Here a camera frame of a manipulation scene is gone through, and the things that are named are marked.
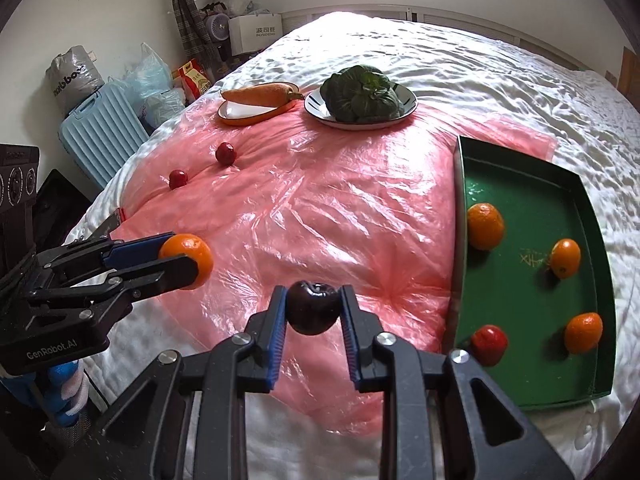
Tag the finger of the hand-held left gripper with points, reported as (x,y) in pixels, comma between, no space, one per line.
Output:
(150,278)
(135,251)

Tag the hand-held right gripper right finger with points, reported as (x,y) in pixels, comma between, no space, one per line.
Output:
(350,347)

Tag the carrot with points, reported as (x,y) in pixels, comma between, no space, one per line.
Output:
(255,94)

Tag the green tray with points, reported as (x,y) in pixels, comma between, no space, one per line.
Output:
(525,210)

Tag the dark red apple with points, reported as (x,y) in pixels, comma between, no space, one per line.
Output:
(312,310)

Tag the light blue suitcase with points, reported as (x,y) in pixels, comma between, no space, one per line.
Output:
(100,130)

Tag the pink plastic sheet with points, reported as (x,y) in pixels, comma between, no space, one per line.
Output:
(325,210)

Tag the grey plaid scarf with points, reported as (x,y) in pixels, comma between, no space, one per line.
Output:
(187,15)

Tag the orange rimmed plate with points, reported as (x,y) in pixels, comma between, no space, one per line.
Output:
(240,115)

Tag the grey printed bag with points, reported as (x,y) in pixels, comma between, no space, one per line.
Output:
(72,77)

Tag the wooden headboard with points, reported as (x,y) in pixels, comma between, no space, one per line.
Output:
(630,71)

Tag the small orange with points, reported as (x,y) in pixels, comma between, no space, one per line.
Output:
(566,258)

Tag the clear plastic bag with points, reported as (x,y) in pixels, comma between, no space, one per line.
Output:
(162,108)

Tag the pale blue plastic bag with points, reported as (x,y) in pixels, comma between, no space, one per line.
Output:
(147,72)

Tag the person's left hand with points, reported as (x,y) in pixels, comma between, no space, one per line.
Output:
(62,385)

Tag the small red apple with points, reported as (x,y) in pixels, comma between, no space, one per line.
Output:
(225,153)
(178,179)

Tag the dark printed booklet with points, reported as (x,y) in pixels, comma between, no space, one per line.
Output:
(107,227)

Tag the white striped rim plate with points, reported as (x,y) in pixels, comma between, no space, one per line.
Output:
(320,113)

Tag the small purple fan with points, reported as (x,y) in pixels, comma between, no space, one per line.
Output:
(217,26)

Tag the white paper bag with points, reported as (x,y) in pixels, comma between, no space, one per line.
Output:
(255,32)

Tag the yellow and red box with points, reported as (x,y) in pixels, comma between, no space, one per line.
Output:
(192,78)

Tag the white panelled bed frame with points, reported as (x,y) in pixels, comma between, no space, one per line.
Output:
(450,17)

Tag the large orange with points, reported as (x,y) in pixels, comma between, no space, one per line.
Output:
(485,226)

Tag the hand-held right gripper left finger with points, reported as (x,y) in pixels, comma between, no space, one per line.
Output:
(275,345)

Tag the green leafy vegetable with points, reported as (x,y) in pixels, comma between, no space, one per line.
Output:
(360,95)

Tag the black case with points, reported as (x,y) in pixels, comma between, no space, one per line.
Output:
(57,200)

